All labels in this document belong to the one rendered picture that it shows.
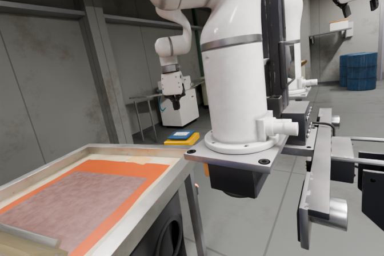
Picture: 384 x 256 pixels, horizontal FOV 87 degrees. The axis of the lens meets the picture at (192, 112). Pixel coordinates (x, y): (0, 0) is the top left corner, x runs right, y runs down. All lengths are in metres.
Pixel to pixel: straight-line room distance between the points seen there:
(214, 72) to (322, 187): 0.24
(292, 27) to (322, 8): 7.53
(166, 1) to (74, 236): 0.50
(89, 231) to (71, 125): 3.28
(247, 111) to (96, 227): 0.43
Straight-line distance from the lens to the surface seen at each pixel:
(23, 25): 3.76
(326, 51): 8.17
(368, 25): 8.22
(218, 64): 0.30
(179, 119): 4.25
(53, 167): 0.97
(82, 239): 0.56
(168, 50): 0.81
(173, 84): 0.89
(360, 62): 6.66
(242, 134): 0.32
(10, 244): 0.50
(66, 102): 3.75
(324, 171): 0.43
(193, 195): 1.09
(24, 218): 0.75
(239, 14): 0.30
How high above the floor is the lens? 1.27
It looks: 13 degrees down
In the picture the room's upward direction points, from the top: 9 degrees counter-clockwise
